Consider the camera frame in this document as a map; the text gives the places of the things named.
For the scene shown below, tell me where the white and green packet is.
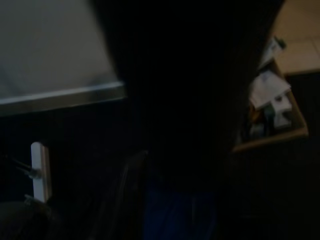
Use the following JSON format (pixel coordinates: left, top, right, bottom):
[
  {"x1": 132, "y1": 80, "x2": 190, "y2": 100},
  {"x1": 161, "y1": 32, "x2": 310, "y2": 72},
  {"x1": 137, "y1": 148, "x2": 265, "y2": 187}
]
[{"x1": 258, "y1": 36, "x2": 288, "y2": 70}]

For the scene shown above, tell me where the white panel with metal edge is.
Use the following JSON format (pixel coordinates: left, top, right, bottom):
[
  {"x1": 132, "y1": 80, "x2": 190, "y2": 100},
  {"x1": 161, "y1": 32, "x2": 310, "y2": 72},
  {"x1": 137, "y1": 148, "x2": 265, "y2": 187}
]
[{"x1": 0, "y1": 0, "x2": 126, "y2": 118}]

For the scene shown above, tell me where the white plastic strip with screws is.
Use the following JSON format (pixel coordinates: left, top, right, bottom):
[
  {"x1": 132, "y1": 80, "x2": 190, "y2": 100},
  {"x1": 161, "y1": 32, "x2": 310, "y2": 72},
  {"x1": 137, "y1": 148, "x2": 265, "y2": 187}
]
[{"x1": 29, "y1": 141, "x2": 53, "y2": 204}]

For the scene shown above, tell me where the small white carton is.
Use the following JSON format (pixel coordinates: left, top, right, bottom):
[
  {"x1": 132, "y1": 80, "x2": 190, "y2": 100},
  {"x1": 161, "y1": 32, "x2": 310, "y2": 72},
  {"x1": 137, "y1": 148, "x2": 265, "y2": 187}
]
[{"x1": 271, "y1": 93, "x2": 294, "y2": 129}]

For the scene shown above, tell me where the brown cardboard box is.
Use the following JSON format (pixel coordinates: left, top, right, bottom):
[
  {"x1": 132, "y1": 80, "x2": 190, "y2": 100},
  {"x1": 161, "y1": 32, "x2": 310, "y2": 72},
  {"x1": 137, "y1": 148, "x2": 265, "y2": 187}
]
[{"x1": 231, "y1": 57, "x2": 310, "y2": 154}]

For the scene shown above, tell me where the white paper packet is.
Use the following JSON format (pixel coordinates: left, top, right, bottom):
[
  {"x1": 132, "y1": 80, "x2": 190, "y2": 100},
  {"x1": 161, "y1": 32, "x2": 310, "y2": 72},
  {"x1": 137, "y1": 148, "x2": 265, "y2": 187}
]
[{"x1": 249, "y1": 70, "x2": 292, "y2": 109}]

